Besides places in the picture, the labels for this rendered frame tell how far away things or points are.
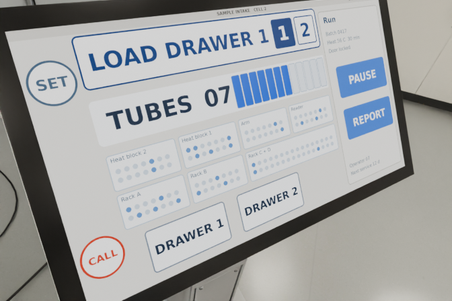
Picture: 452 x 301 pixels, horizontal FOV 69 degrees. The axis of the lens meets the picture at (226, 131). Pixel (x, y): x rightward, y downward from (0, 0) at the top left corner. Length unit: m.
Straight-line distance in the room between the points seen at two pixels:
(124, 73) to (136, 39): 0.04
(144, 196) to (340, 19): 0.35
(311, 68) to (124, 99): 0.24
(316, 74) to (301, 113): 0.06
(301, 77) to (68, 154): 0.29
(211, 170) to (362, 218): 1.50
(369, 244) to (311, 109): 1.36
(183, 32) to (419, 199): 1.86
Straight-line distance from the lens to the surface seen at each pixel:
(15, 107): 0.33
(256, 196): 0.40
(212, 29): 0.38
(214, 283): 0.80
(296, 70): 0.43
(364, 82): 0.52
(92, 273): 0.36
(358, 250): 1.71
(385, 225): 1.86
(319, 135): 0.45
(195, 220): 0.37
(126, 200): 0.34
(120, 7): 0.36
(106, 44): 0.34
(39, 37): 0.34
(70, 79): 0.34
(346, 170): 0.49
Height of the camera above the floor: 1.33
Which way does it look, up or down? 42 degrees down
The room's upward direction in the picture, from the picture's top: 9 degrees clockwise
